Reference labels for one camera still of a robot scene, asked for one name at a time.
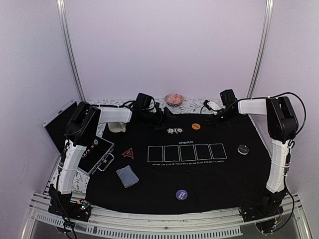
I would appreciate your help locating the front aluminium rail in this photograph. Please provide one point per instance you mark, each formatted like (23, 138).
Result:
(218, 224)

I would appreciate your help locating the floral patterned tablecloth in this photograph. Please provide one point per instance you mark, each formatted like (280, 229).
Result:
(84, 149)

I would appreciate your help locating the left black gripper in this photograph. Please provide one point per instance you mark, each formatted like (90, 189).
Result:
(166, 114)

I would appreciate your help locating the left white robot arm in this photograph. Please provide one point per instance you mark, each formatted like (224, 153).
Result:
(67, 166)

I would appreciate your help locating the right aluminium frame post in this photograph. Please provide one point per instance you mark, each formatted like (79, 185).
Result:
(261, 48)

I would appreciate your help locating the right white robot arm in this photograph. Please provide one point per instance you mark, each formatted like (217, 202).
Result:
(282, 124)

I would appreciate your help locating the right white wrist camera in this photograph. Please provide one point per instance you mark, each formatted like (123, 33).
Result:
(212, 106)

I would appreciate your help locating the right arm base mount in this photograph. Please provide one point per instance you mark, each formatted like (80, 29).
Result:
(251, 211)

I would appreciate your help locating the black poker table mat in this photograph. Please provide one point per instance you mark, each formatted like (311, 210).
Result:
(203, 162)

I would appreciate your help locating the purple small blind button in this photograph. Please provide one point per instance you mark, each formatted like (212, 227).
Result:
(181, 195)

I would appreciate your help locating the red black triangle token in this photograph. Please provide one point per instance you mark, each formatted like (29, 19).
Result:
(128, 153)

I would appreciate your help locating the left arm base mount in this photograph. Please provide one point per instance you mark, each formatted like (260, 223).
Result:
(63, 206)

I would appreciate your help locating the cream ceramic mug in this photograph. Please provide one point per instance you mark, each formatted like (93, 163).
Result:
(116, 127)

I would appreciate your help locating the black round dealer button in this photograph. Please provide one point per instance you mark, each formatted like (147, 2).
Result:
(243, 149)

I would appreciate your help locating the left aluminium frame post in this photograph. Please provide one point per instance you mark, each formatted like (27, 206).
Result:
(69, 49)

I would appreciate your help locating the aluminium poker chip case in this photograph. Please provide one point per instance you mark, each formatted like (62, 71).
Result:
(76, 125)

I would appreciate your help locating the orange black hundred chip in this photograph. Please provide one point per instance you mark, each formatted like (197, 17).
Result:
(178, 130)

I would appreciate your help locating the aluminium frame post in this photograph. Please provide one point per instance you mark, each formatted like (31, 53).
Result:
(261, 48)
(69, 49)

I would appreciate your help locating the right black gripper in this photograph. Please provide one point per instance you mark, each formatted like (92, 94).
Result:
(218, 122)

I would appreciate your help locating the blue white ten chip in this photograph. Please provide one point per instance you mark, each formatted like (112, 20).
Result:
(170, 130)

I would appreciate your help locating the blue playing card deck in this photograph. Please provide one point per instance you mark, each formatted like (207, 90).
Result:
(127, 176)

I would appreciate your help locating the red patterned small bowl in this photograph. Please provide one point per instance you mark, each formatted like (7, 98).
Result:
(174, 100)

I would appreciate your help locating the orange big blind button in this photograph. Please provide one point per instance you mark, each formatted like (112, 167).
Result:
(195, 126)

